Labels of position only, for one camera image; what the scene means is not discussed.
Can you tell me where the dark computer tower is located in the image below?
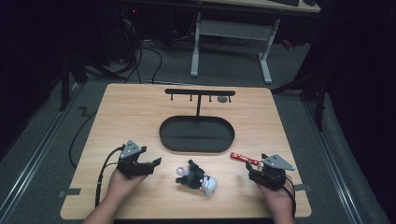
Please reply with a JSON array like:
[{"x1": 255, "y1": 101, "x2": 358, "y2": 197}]
[{"x1": 119, "y1": 5, "x2": 142, "y2": 64}]

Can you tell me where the small red object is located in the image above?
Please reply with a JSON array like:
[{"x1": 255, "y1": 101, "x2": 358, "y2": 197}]
[{"x1": 280, "y1": 38, "x2": 294, "y2": 51}]

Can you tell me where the person's left hand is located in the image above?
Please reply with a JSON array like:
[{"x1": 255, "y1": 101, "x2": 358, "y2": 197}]
[{"x1": 106, "y1": 168, "x2": 148, "y2": 203}]

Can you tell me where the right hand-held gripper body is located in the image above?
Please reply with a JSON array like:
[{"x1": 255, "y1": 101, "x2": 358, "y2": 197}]
[{"x1": 247, "y1": 153, "x2": 296, "y2": 191}]

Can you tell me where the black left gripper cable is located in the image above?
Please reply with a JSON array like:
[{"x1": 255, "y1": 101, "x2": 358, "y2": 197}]
[{"x1": 94, "y1": 145, "x2": 126, "y2": 208}]

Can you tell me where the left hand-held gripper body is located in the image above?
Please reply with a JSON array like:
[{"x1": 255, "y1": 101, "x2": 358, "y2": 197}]
[{"x1": 116, "y1": 139, "x2": 156, "y2": 180}]

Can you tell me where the red strap keychain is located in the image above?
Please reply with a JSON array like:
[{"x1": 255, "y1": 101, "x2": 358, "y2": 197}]
[{"x1": 229, "y1": 151, "x2": 262, "y2": 166}]

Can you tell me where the bundle of black cables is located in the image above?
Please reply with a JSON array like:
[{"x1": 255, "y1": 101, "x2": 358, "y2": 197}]
[{"x1": 120, "y1": 18, "x2": 163, "y2": 85}]

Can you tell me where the person's right hand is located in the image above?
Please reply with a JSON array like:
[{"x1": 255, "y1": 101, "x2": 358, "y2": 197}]
[{"x1": 256, "y1": 174, "x2": 295, "y2": 217}]

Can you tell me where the black hook rack with tray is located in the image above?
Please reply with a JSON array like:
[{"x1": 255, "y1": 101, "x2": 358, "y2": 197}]
[{"x1": 159, "y1": 88, "x2": 236, "y2": 154}]

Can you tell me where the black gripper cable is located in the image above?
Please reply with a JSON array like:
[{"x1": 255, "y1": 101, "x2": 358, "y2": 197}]
[
  {"x1": 281, "y1": 175, "x2": 297, "y2": 218},
  {"x1": 94, "y1": 145, "x2": 126, "y2": 208}
]

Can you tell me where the black metal stand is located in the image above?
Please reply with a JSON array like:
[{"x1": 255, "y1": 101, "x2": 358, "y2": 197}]
[
  {"x1": 57, "y1": 50, "x2": 90, "y2": 112},
  {"x1": 271, "y1": 69, "x2": 329, "y2": 133}
]

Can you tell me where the grey tape strip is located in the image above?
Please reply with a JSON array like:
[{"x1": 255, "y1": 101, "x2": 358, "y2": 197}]
[
  {"x1": 57, "y1": 188, "x2": 82, "y2": 199},
  {"x1": 293, "y1": 183, "x2": 313, "y2": 192}
]

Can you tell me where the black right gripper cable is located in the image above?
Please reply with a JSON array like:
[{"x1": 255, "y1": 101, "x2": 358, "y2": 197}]
[{"x1": 281, "y1": 175, "x2": 297, "y2": 218}]

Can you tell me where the white-legged wooden desk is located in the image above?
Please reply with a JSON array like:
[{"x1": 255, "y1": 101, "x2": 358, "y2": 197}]
[{"x1": 189, "y1": 0, "x2": 321, "y2": 85}]

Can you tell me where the metal floor rail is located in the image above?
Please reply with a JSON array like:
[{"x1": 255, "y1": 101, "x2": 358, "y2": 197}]
[
  {"x1": 0, "y1": 83, "x2": 80, "y2": 220},
  {"x1": 302, "y1": 100, "x2": 364, "y2": 224}
]

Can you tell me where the black floor cable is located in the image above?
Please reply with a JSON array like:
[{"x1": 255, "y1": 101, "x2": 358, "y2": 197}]
[{"x1": 68, "y1": 106, "x2": 98, "y2": 170}]

